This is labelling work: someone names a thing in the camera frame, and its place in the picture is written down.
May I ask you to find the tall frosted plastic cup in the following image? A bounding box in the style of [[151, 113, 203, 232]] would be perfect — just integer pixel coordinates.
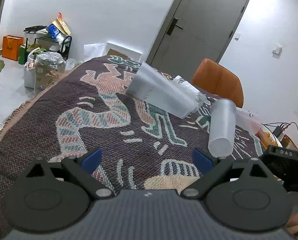
[[208, 99, 237, 158]]

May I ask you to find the white paper cup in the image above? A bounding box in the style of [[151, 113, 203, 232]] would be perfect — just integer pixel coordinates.
[[236, 107, 261, 135]]

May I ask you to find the wide frosted plastic cup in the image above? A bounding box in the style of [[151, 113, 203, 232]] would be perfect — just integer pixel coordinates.
[[126, 62, 198, 119]]

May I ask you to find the white fruit bowl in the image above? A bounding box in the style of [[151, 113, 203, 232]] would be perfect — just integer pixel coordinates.
[[256, 124, 282, 149]]

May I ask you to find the patterned woven blanket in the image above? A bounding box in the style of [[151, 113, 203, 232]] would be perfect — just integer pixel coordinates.
[[0, 54, 265, 238]]

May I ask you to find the orange leather chair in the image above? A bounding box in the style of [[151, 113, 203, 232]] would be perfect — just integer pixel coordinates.
[[192, 58, 244, 108]]

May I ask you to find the large clear lidded jar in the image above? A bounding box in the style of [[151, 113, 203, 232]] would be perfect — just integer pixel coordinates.
[[34, 51, 65, 94]]

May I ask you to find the black storage rack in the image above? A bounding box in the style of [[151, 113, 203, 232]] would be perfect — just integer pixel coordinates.
[[23, 25, 72, 60]]

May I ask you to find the orange shopping bag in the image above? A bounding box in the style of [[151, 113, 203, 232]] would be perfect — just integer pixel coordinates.
[[2, 35, 24, 61]]

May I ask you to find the grey door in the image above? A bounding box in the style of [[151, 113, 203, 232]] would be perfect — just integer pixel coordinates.
[[146, 0, 249, 70]]

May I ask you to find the black charger with cables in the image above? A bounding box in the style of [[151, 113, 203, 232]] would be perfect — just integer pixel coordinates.
[[262, 122, 298, 151]]

